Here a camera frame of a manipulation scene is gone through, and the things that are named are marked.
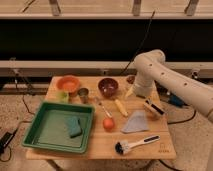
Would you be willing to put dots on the green sponge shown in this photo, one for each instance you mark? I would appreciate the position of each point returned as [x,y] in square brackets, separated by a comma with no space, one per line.
[74,127]

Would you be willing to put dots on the white dish brush black bristles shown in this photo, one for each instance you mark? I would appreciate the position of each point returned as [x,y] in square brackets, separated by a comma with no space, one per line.
[123,147]

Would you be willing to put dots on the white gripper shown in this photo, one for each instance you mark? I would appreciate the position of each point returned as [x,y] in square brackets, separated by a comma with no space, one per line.
[154,109]

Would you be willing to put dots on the wooden table board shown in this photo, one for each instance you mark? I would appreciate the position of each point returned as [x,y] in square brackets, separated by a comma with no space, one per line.
[101,144]

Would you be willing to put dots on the green plastic tray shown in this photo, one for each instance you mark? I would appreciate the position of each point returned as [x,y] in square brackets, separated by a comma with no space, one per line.
[49,128]

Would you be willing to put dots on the orange bowl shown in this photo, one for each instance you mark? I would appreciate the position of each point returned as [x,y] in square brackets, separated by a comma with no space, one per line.
[68,83]

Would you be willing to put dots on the grey blue cloth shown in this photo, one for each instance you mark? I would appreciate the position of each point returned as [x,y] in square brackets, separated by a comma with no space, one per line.
[136,123]

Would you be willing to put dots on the purple bowl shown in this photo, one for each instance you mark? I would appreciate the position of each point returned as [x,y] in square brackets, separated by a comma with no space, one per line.
[108,87]

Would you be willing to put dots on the light green cup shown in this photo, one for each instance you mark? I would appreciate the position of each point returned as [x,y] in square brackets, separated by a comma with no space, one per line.
[63,96]

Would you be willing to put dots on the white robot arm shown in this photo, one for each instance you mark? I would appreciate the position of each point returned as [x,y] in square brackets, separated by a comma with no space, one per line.
[150,68]

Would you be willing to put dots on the metal cup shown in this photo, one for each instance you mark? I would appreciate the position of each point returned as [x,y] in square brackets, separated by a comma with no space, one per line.
[83,94]

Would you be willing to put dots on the blue device with cables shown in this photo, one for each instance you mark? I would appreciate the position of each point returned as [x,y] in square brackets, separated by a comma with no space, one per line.
[176,101]

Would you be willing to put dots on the white cup brown contents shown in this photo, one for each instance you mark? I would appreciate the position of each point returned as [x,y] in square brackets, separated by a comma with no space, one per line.
[130,79]

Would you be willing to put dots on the black power adapter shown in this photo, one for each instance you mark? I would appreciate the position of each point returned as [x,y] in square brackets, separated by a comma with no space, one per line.
[4,141]

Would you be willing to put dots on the orange ball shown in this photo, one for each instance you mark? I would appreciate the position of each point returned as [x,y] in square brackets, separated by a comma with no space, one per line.
[108,124]

